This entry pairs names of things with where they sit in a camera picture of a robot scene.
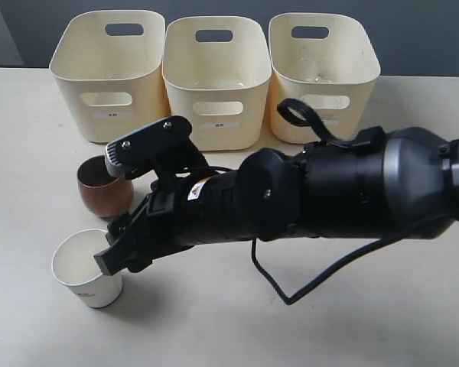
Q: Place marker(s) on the cream right storage bin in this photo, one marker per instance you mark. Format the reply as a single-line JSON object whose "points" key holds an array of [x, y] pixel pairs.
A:
{"points": [[326, 61]]}

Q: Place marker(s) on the cream middle storage bin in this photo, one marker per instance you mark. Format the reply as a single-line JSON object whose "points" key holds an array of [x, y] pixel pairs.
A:
{"points": [[216, 71]]}

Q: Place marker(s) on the white paper cup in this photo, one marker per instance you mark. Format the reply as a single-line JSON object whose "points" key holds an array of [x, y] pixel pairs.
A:
{"points": [[73, 265]]}

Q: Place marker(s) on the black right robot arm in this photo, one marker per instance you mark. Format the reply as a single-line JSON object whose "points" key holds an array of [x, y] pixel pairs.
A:
{"points": [[401, 185]]}

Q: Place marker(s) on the cream left storage bin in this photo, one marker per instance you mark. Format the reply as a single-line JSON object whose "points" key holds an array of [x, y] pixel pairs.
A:
{"points": [[107, 66]]}

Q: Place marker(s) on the brown wooden cup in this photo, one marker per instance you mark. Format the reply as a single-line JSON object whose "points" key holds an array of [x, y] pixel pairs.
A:
{"points": [[102, 194]]}

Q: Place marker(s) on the cream storage bin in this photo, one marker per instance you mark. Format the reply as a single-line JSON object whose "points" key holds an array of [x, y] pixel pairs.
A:
{"points": [[326, 61], [216, 71], [107, 66]]}

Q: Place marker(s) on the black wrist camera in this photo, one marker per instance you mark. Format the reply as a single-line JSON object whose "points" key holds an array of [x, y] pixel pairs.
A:
{"points": [[163, 146]]}

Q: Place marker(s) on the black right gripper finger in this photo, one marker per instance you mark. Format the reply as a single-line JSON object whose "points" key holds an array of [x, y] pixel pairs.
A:
{"points": [[123, 229], [134, 257]]}

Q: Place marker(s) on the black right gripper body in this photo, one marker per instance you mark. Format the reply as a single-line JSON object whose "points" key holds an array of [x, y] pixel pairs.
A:
{"points": [[203, 210]]}

